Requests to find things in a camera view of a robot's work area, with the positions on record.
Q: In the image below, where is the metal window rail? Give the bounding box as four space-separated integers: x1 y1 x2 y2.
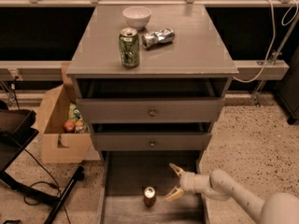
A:
0 0 299 82

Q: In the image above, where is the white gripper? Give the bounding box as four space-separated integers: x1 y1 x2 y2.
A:
164 163 211 202

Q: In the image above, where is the green soda can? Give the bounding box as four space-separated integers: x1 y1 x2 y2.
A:
119 27 140 68

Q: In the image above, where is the black stand base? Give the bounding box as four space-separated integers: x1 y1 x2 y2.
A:
0 102 84 224

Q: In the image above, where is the green snack bag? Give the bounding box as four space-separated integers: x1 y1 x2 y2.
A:
68 103 82 122

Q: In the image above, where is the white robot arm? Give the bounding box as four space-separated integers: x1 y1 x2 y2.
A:
164 163 299 224

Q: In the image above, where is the dark cabinet at right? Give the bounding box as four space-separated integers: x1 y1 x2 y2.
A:
276 47 299 125

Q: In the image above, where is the grey open bottom drawer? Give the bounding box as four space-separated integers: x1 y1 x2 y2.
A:
97 151 208 224

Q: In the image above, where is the orange soda can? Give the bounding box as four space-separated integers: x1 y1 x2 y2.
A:
143 186 156 207

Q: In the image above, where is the red apple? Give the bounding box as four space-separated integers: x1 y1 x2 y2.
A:
64 120 76 133

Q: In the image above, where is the white ceramic bowl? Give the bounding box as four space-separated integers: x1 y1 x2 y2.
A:
122 7 151 30

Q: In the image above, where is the small can in box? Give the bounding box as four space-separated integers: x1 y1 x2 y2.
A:
75 120 88 133

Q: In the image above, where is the cardboard box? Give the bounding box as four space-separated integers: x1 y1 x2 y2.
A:
36 62 92 163

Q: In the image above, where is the black floor cable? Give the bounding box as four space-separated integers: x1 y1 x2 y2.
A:
10 81 72 224

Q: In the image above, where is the grey wooden drawer cabinet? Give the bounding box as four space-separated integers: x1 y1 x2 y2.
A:
65 4 239 224

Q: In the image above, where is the crushed silver can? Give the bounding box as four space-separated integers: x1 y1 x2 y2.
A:
142 28 175 49

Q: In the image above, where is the grey lower middle drawer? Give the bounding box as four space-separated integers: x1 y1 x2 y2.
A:
92 133 211 151

